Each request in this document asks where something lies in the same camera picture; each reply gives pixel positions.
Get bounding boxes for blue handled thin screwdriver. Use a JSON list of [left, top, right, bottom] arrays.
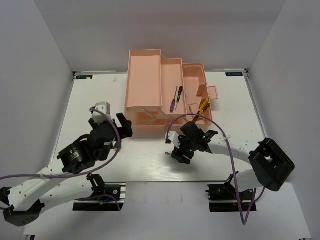
[[169, 86, 178, 113]]

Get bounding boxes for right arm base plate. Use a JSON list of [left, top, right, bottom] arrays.
[[205, 184, 254, 213]]

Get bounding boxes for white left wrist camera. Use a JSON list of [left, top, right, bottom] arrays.
[[89, 101, 111, 124]]

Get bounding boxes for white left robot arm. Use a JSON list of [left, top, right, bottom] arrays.
[[0, 113, 133, 227]]

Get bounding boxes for large yellow needle-nose pliers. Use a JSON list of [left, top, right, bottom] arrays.
[[197, 98, 211, 115]]

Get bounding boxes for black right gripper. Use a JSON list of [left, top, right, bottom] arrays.
[[172, 135, 198, 165]]

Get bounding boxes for pink plastic toolbox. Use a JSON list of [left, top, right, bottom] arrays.
[[124, 49, 219, 138]]

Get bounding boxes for green stubby screwdriver orange cap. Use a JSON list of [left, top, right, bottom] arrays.
[[113, 141, 122, 152]]

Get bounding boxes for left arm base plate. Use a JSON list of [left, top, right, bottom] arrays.
[[72, 183, 127, 212]]

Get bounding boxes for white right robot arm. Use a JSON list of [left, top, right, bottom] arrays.
[[165, 122, 296, 200]]

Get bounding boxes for black green precision screwdriver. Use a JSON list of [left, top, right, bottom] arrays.
[[175, 86, 183, 109]]

